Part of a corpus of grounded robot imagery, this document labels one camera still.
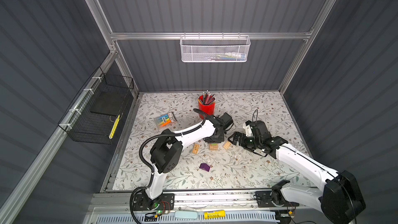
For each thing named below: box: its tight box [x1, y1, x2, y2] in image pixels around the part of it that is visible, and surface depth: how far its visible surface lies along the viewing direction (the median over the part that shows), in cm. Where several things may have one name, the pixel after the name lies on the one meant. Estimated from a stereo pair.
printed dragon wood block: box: [191, 143, 200, 154], surface depth 92 cm
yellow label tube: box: [203, 210, 226, 219], surface depth 71 cm
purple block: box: [199, 162, 211, 172], surface depth 86 cm
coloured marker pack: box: [157, 112, 177, 129], surface depth 104 cm
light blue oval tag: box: [174, 210, 198, 220], surface depth 70 cm
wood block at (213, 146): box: [208, 143, 219, 151], surface depth 92 cm
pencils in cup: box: [197, 89, 217, 105], surface depth 101 cm
